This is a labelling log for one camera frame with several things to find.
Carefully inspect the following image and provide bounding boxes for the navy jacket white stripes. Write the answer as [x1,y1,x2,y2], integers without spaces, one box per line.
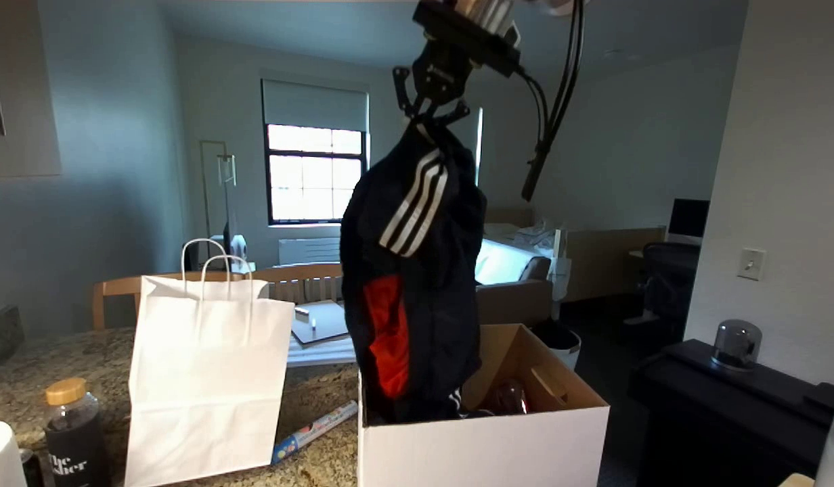
[338,119,490,428]

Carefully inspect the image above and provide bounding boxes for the black side table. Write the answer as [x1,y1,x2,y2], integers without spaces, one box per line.
[632,338,834,487]

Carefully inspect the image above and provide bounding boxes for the white paper bag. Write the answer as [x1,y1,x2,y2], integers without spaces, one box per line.
[121,234,299,487]

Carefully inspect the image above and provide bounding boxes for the black framed window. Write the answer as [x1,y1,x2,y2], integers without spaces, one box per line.
[265,120,369,225]

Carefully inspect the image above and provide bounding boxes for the grey roller blind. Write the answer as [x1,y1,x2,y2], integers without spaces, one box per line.
[261,77,373,133]

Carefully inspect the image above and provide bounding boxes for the grey notebook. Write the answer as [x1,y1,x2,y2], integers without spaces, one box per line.
[286,300,351,350]

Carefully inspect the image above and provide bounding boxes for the dark bottle cork lid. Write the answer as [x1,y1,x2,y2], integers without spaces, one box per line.
[41,376,115,487]

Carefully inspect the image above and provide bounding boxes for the dark computer monitor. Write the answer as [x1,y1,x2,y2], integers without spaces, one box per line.
[666,198,713,246]

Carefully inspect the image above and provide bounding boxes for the white light switch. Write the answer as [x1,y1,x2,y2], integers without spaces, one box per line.
[737,246,767,283]

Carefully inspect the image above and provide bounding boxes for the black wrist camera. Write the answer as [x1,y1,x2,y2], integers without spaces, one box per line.
[411,0,527,77]

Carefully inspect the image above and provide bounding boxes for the wooden wall cabinet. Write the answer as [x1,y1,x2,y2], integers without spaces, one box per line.
[0,0,62,184]

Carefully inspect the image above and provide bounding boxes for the white mug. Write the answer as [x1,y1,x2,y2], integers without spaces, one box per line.
[0,419,27,487]

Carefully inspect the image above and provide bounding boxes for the white waste bin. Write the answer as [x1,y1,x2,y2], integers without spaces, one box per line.
[533,319,586,372]

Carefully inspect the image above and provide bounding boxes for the wooden chair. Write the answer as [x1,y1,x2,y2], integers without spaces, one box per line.
[89,273,146,333]
[251,261,347,306]

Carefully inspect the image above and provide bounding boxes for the glass jar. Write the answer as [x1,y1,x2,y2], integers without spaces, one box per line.
[713,317,764,369]

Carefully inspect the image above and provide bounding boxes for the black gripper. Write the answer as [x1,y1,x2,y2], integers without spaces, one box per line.
[391,37,479,129]

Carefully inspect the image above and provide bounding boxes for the white cardboard storage box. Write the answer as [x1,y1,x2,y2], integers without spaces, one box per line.
[354,321,613,487]

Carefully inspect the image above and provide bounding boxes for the metal floor stand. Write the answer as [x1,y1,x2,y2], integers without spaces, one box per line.
[198,138,240,257]

